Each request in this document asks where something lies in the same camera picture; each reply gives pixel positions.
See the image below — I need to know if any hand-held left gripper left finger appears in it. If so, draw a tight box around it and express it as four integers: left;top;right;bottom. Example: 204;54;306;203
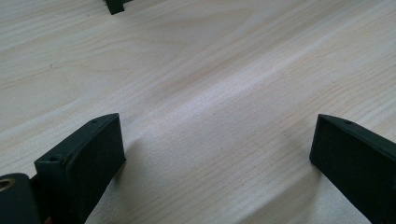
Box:
34;113;127;224

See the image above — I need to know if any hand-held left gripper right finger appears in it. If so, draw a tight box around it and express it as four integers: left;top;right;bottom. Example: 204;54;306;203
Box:
309;114;396;224

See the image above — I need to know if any black metal shelf rack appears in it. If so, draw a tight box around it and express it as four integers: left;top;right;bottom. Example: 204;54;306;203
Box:
104;0;134;16

